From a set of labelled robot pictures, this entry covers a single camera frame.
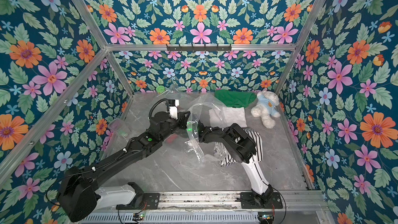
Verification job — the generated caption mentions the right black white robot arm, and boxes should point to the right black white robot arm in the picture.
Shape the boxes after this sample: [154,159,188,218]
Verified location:
[187,121,274,207]

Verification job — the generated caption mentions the clear plastic vacuum bag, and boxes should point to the clear plastic vacuum bag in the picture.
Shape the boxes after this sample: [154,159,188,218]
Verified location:
[107,83,237,166]

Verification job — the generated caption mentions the aluminium front rail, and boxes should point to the aluminium front rail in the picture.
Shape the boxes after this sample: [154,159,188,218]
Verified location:
[96,190,329,211]

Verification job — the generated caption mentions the black wall hook rail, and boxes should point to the black wall hook rail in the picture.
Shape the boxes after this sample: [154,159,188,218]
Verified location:
[166,44,232,52]

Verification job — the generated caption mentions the white slotted cable duct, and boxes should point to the white slotted cable duct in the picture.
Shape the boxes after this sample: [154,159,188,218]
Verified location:
[79,212,260,224]

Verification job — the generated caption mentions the black white striped garment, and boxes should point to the black white striped garment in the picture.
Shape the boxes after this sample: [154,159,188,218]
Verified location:
[214,128,263,167]

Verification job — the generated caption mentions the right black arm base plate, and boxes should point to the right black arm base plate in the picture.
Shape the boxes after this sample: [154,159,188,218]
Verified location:
[236,192,284,209]

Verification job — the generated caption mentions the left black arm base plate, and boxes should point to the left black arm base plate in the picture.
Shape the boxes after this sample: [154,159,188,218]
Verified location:
[116,193,160,211]

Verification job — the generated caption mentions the white teddy bear blue shirt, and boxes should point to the white teddy bear blue shirt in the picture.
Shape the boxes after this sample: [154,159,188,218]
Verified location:
[251,90,280,129]

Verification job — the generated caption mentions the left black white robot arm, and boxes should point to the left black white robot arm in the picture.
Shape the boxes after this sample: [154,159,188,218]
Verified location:
[57,99,191,223]

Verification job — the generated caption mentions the green t-shirt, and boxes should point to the green t-shirt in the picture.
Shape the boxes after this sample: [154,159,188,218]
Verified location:
[214,90,257,108]

